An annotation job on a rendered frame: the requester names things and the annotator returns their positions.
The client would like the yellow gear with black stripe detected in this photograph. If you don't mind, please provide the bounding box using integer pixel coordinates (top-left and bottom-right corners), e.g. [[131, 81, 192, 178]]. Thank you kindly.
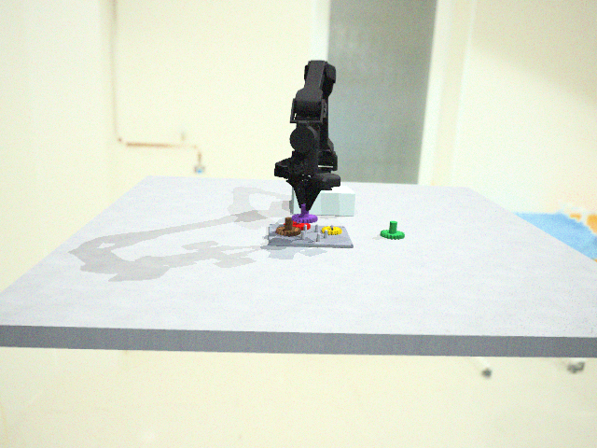
[[322, 226, 342, 235]]

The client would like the brown gear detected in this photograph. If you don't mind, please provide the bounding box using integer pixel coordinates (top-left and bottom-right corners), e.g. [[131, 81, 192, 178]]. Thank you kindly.
[[276, 217, 301, 236]]

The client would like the purple gear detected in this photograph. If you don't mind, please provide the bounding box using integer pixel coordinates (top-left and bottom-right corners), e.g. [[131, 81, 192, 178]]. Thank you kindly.
[[292, 204, 318, 224]]

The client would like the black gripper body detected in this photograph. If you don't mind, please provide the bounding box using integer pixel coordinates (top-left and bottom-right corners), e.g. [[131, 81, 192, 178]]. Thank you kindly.
[[288, 147, 340, 189]]

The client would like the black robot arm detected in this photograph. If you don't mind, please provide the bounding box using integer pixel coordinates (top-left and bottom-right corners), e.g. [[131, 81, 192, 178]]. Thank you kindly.
[[274, 60, 338, 179]]

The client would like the green gear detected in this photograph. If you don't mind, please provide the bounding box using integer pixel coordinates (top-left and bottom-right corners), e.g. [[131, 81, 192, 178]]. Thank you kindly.
[[380, 221, 405, 240]]

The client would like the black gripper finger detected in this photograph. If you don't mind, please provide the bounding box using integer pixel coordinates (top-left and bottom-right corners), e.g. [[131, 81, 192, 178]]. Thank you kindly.
[[301, 184, 322, 211], [286, 179, 308, 209]]

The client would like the red gear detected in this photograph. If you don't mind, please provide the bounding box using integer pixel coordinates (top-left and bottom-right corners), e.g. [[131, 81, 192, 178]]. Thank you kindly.
[[293, 221, 311, 231]]

